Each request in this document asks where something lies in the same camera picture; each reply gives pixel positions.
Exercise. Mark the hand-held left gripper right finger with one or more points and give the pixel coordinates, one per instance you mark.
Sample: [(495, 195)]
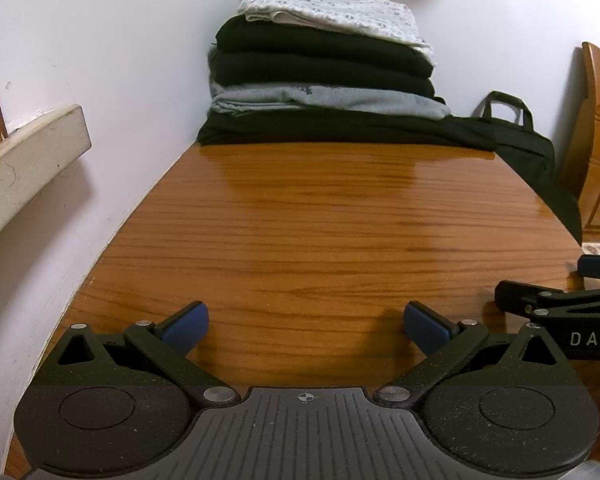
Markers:
[(425, 327)]

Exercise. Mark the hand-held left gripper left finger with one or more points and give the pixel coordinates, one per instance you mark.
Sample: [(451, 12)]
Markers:
[(187, 325)]

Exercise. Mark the white patterned garment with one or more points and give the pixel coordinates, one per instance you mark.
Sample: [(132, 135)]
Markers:
[(340, 10)]

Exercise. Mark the black bag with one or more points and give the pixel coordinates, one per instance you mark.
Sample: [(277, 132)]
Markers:
[(540, 170)]

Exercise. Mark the large black folded garment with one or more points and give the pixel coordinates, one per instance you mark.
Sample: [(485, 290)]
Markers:
[(330, 127)]

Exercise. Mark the beige window sill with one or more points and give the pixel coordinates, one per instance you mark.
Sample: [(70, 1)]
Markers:
[(30, 160)]

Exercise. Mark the grey folded garment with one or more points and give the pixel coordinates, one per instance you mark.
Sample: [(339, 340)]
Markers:
[(330, 99)]

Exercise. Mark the black folded sweater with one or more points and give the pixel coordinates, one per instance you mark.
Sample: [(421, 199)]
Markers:
[(305, 71), (305, 40)]

